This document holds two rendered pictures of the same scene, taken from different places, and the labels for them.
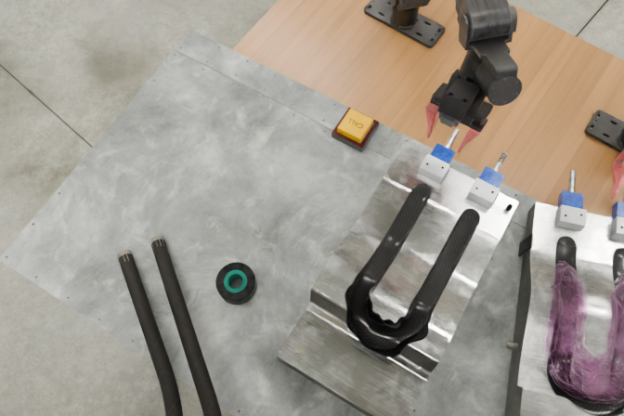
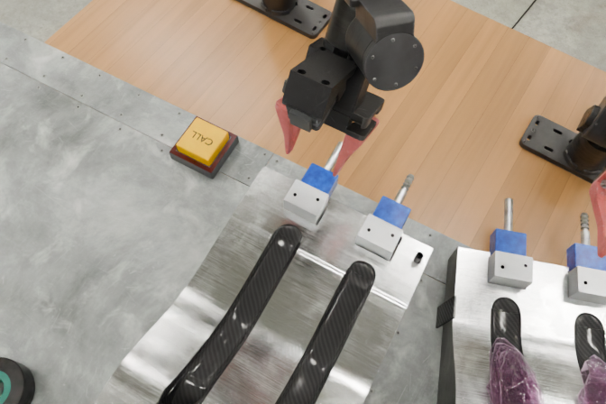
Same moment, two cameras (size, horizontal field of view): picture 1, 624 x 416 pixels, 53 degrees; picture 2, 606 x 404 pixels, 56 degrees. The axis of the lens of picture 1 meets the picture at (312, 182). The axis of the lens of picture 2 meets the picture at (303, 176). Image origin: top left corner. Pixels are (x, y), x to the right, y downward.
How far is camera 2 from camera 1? 0.55 m
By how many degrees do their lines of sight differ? 5
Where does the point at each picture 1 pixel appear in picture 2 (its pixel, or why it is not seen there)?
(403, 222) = (259, 285)
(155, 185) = not seen: outside the picture
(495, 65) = (373, 13)
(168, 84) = not seen: outside the picture
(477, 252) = (371, 330)
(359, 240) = (186, 319)
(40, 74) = not seen: outside the picture
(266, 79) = (86, 81)
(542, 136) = (463, 151)
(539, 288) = (469, 389)
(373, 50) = (237, 42)
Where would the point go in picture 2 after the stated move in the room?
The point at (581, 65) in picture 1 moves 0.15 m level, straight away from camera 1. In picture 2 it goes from (510, 59) to (539, 6)
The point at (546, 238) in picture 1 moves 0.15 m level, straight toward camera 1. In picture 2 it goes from (475, 301) to (407, 390)
